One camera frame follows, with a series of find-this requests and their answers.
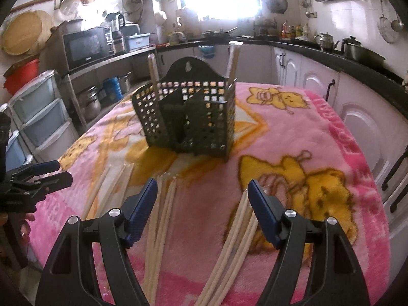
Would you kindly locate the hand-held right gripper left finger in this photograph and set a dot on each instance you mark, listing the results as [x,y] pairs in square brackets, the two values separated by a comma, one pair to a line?
[143,210]

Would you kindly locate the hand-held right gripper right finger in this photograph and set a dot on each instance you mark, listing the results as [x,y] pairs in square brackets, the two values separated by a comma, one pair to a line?
[264,210]

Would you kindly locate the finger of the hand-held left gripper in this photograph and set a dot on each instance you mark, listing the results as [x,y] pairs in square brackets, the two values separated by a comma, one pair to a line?
[54,180]
[47,165]

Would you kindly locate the bunch of bare white chopsticks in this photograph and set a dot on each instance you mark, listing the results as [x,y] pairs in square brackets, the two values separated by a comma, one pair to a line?
[161,236]
[229,248]

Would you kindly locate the plastic-wrapped chopsticks pair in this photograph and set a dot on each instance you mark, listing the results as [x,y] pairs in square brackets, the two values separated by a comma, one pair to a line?
[118,181]
[153,68]
[232,60]
[97,185]

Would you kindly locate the black perforated utensil holder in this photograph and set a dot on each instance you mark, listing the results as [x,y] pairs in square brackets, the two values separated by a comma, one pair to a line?
[191,124]

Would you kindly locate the person's left hand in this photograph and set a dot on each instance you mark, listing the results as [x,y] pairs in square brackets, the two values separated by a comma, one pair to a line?
[25,229]

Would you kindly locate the plastic drawer unit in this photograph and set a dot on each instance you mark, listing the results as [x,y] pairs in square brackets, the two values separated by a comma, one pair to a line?
[38,114]

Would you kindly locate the red plastic basin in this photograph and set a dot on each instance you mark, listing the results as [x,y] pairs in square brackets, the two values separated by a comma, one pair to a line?
[22,76]

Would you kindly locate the stacked steel pots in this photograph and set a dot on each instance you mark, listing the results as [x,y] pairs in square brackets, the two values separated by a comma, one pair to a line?
[88,102]

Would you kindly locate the pink printed blanket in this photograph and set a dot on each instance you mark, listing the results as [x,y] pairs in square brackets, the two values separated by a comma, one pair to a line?
[318,140]

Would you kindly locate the blue canister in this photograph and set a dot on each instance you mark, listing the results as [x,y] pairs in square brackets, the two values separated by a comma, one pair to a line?
[112,90]

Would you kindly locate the round woven bamboo tray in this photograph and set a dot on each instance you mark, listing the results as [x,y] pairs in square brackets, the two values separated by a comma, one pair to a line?
[24,33]

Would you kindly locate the steel pot with lid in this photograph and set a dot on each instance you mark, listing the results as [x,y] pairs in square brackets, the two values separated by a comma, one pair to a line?
[125,82]

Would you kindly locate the black microwave oven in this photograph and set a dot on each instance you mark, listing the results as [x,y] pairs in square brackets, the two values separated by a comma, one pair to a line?
[84,49]

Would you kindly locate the grey kitchen shelf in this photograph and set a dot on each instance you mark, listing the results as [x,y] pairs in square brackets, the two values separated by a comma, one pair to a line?
[127,58]

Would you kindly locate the wooden rolling pin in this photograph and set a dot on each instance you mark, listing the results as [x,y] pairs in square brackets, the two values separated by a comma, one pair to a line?
[35,1]

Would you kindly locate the white round plate cover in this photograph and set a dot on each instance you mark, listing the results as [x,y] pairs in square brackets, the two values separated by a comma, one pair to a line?
[70,9]

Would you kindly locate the black blender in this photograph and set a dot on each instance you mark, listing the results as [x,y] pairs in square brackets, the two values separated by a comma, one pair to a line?
[117,32]

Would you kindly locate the blue-grey plastic crate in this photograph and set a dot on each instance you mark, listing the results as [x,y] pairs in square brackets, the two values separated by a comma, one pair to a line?
[137,42]

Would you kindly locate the blue hanging basket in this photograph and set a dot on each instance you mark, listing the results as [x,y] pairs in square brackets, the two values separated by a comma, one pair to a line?
[207,51]

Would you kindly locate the steel kettle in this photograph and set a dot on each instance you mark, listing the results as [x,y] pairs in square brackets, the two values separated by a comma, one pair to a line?
[325,42]

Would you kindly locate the group of condiment bottles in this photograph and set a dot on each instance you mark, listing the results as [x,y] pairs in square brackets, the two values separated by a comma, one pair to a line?
[293,31]

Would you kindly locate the black frying pan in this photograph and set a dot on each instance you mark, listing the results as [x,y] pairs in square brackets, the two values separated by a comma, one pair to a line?
[216,32]

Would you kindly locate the steel basin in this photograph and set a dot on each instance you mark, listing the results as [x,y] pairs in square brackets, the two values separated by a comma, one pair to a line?
[366,56]

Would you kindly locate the wooden cutting board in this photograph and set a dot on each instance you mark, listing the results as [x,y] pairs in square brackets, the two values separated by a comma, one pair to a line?
[187,22]

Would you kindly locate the steel ladle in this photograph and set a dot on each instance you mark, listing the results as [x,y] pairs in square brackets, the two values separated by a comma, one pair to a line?
[397,24]

